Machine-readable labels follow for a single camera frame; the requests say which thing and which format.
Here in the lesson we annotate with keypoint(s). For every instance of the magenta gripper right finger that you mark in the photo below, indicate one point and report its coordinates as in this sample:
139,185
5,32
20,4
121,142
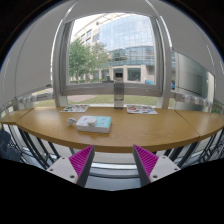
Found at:
152,167

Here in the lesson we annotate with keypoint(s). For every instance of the dark chair at left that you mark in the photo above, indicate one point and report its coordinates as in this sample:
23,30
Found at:
6,151

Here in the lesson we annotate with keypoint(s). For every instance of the white charger plug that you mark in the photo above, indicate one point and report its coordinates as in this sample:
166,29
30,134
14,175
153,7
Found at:
91,121

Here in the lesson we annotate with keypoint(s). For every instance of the right colourful paper sheet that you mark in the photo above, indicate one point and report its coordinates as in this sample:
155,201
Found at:
140,109

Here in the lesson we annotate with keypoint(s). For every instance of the wooden curved table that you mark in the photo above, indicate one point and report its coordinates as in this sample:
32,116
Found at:
166,129

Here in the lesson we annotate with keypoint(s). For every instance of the window frame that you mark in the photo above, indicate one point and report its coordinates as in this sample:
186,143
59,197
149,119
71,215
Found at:
92,53

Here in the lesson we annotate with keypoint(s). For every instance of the left colourful paper sheet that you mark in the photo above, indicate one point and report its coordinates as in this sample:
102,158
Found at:
76,108

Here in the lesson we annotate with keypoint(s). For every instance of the clear water bottle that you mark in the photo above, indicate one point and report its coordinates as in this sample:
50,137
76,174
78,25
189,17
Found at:
118,91

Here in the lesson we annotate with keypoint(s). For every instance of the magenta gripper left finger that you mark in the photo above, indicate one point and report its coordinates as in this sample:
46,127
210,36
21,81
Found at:
74,168

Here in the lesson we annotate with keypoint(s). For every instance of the colourful paper sheet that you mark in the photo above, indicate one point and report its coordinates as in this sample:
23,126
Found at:
76,108
140,109

